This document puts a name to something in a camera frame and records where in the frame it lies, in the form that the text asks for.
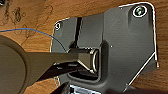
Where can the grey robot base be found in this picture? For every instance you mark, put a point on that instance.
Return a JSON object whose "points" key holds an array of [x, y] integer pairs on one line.
{"points": [[126, 40]]}

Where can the robot torso column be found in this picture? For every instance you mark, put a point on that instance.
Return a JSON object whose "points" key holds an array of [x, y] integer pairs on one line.
{"points": [[20, 63]]}

